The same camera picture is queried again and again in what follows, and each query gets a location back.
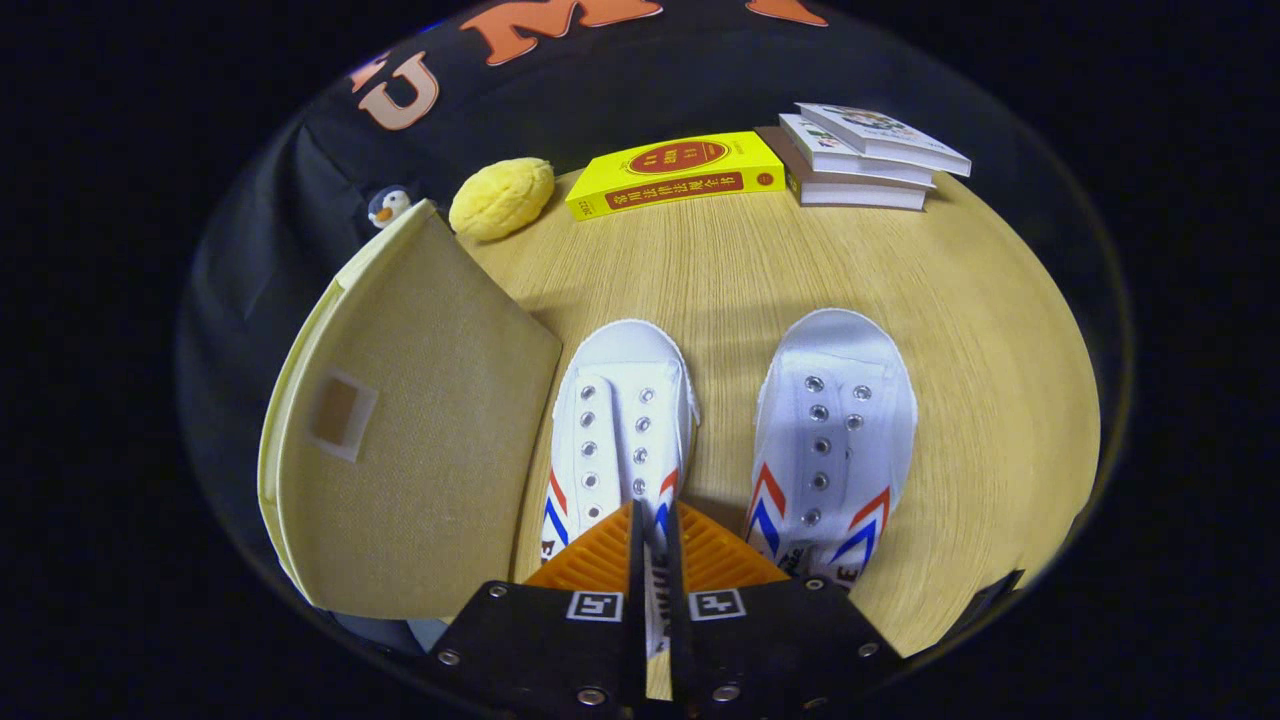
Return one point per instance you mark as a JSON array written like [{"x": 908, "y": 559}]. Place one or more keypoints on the white illustrated book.
[
  {"x": 850, "y": 165},
  {"x": 885, "y": 135}
]

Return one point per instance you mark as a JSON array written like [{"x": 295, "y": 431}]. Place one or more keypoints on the yellow round plush toy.
[{"x": 500, "y": 200}]

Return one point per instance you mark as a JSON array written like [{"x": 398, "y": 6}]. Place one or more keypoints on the white shoe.
[
  {"x": 620, "y": 400},
  {"x": 830, "y": 400}
]

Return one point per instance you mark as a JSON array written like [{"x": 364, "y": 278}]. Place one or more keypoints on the cream fabric storage box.
[{"x": 420, "y": 420}]

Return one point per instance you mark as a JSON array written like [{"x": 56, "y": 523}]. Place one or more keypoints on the yellow book with red label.
[{"x": 675, "y": 165}]

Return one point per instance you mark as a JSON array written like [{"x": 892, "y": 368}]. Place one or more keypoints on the brown cover book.
[{"x": 860, "y": 195}]

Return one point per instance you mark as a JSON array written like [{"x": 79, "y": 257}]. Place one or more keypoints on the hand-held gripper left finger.
[{"x": 540, "y": 640}]

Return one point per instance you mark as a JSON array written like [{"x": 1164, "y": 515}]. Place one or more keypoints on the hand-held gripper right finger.
[{"x": 780, "y": 640}]

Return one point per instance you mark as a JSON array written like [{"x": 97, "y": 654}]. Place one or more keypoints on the black backdrop cloth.
[{"x": 650, "y": 90}]

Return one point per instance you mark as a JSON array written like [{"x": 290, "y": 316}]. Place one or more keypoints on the penguin plush toy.
[{"x": 388, "y": 206}]

